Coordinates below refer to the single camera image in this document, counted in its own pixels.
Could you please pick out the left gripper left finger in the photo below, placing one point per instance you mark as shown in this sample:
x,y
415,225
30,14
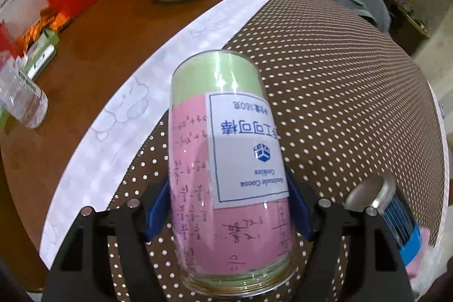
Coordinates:
x,y
81,270

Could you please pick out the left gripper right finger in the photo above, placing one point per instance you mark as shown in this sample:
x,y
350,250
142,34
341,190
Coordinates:
x,y
375,269

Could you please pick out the pink green paper-lined jar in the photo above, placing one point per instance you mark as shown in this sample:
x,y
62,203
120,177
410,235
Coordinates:
x,y
228,187

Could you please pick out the blue black cup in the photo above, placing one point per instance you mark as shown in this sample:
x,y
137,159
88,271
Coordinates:
x,y
382,194

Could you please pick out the pink checkered tablecloth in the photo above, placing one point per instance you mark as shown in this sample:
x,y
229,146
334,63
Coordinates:
x,y
125,146

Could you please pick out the brown polka dot cloth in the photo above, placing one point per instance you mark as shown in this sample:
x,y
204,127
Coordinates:
x,y
348,103

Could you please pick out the clear spray bottle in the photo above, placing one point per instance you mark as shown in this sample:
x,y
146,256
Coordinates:
x,y
20,95

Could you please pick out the green organizer tray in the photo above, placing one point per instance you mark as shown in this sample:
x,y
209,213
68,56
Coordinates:
x,y
38,57

